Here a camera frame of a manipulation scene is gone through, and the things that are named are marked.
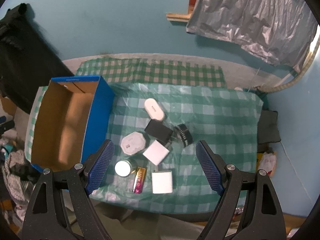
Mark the dark cloth beside table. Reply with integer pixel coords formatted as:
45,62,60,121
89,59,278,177
257,110,281,144

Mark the grey plastic sheet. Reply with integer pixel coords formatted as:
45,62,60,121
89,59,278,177
186,0,318,72

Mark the white oval case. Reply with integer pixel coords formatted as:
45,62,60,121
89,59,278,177
144,98,165,121

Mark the wooden shelf ledge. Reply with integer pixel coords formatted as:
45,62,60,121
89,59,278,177
166,5,194,23

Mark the white octagonal box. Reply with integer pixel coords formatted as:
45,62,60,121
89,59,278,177
120,132,146,156

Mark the black round brush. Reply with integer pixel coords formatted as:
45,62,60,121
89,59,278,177
174,124,193,148

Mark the white square charger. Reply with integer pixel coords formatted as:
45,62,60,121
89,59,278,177
143,140,170,166

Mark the striped cloth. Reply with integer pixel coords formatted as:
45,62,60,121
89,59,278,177
2,150,34,205

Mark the white plug charger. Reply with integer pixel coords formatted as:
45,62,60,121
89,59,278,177
151,171,173,194

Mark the blue cardboard box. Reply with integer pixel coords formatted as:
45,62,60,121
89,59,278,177
30,75,115,172

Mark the black hanging garment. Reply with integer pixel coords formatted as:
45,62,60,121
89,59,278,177
1,3,73,114

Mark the green checkered tablecloth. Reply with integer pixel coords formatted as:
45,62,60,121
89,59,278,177
25,57,263,213

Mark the green round tin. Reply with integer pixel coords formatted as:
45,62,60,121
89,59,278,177
114,160,137,177

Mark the black power adapter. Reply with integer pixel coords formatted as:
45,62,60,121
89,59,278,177
144,119,173,146

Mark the pink gold battery pack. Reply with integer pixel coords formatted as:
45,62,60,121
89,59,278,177
132,167,146,194

